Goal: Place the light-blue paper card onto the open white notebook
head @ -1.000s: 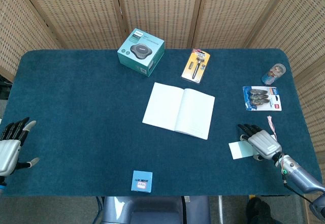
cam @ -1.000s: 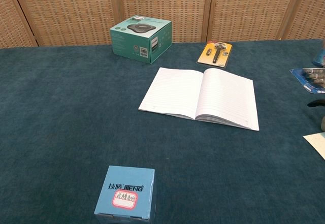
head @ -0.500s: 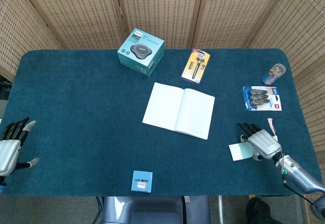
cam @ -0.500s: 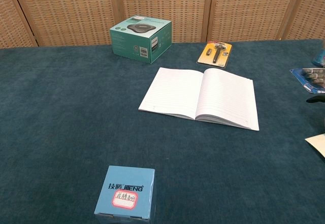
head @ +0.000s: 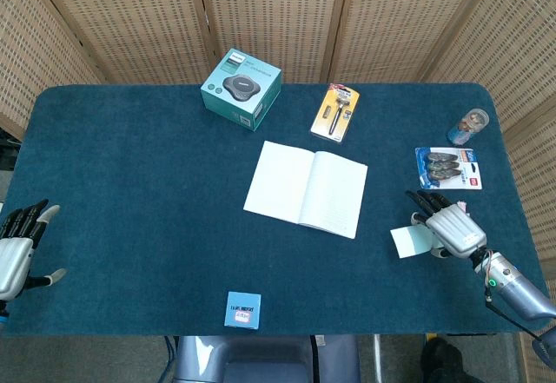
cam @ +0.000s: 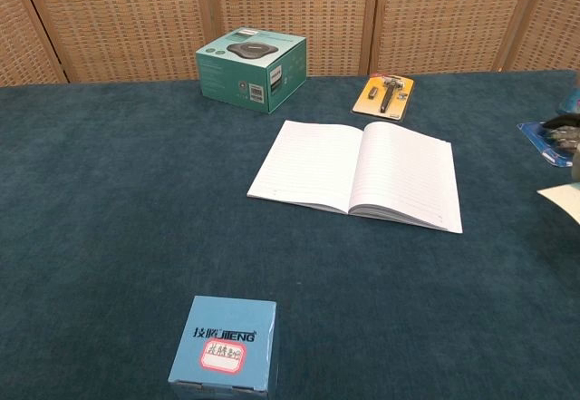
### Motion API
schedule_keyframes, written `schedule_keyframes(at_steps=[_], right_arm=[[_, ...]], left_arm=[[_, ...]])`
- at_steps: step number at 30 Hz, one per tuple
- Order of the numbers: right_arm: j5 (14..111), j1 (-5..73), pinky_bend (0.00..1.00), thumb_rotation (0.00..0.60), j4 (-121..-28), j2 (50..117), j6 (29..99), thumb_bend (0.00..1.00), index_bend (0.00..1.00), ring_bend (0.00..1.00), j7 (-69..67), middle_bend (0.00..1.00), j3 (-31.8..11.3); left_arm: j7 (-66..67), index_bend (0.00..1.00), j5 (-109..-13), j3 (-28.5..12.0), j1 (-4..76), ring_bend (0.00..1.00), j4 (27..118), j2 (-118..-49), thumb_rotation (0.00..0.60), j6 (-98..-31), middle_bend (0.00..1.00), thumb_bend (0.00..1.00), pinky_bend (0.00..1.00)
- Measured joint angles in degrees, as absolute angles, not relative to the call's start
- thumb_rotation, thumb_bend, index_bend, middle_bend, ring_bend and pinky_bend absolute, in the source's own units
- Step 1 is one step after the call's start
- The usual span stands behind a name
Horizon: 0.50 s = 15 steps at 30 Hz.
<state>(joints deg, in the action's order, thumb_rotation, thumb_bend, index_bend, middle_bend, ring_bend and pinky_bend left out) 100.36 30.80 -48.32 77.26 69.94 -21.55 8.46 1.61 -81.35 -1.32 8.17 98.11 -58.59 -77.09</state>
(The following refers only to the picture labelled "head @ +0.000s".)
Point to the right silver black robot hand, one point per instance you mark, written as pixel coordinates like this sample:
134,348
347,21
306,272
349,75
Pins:
456,226

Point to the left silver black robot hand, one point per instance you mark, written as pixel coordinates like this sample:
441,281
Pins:
13,257

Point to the light blue white bookmark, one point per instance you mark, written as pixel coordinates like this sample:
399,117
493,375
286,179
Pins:
408,242

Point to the open white lined notebook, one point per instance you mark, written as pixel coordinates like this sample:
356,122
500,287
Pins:
304,183

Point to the blue blister pack with clips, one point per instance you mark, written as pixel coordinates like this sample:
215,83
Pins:
447,168

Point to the figurine in clear capsule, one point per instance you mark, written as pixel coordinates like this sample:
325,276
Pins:
467,127

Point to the black rounded object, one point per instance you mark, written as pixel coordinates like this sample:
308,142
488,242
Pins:
445,359

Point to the dark teal table mat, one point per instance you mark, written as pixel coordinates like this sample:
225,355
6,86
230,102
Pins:
130,183

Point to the metal table leg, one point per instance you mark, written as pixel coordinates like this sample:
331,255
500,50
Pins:
378,357

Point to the yellow razor blister pack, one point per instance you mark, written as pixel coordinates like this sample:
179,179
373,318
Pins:
334,114

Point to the small light blue box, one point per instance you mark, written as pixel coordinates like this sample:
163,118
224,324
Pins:
242,310

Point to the grey-blue robot torso base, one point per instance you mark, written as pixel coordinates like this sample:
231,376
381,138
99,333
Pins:
260,361

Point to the teal speaker product box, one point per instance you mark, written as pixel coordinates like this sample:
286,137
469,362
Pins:
239,87

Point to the woven bamboo folding screen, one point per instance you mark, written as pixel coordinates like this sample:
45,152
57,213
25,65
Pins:
130,18

